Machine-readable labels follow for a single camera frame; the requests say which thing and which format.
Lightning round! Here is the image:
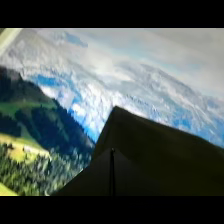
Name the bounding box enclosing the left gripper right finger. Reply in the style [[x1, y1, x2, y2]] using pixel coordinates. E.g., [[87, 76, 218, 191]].
[[112, 148, 174, 197]]

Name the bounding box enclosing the black garment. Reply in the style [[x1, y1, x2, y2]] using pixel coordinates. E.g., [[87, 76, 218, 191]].
[[91, 105, 224, 197]]

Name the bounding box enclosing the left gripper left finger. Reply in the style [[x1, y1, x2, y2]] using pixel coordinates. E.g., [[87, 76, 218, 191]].
[[53, 148, 113, 197]]

